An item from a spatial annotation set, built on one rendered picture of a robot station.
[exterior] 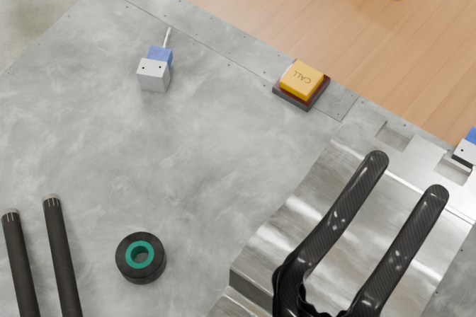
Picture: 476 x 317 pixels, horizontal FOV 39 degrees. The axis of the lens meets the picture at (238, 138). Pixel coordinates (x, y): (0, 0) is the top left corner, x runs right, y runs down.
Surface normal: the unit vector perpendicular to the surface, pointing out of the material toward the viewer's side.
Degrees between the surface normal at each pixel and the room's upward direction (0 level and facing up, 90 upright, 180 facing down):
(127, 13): 0
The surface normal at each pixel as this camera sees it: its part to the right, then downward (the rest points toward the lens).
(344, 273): 0.23, -0.75
